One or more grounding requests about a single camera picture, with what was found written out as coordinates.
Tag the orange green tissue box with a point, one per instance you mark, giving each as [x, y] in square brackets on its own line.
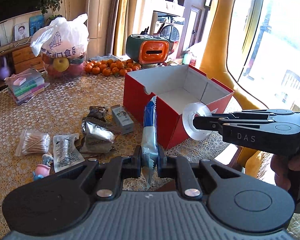
[147, 49]

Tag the framed portrait photo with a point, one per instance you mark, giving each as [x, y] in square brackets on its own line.
[21, 31]

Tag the yellow chair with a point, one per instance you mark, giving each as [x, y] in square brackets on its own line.
[214, 61]

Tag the yellow apple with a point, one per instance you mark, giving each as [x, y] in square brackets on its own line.
[60, 64]

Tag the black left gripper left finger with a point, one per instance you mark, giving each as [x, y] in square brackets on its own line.
[58, 202]

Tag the clear bag of fruit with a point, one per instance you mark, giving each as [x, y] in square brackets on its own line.
[76, 67]

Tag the white printed sachet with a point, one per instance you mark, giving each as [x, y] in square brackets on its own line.
[65, 153]

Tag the blue white snack packet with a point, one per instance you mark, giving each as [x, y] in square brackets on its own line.
[149, 144]

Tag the wooden drawer cabinet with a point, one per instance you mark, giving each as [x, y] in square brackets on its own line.
[24, 59]

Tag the silver foil snack bag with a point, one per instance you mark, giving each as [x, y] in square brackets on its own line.
[98, 137]

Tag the black sesame snack bag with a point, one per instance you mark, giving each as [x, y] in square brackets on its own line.
[97, 116]

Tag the person's right hand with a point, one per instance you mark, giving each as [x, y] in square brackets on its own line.
[281, 165]

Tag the cotton swab bag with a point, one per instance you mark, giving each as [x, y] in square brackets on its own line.
[32, 142]

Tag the white plastic bag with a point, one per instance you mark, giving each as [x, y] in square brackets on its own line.
[62, 38]

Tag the stack of colourful boxes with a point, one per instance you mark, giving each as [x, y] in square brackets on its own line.
[24, 86]

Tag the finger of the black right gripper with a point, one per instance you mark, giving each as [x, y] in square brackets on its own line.
[280, 138]
[254, 114]

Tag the grey cloth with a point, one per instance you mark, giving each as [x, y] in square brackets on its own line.
[105, 57]

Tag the pink pot figurine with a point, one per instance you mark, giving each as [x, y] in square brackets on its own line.
[43, 169]

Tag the pile of mandarins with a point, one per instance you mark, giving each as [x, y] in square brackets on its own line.
[111, 67]

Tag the grey tea box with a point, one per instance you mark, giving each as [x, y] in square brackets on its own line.
[122, 119]

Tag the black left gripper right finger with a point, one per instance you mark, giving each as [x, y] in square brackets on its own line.
[235, 200]

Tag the red cardboard box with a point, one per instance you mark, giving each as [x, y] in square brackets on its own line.
[174, 87]

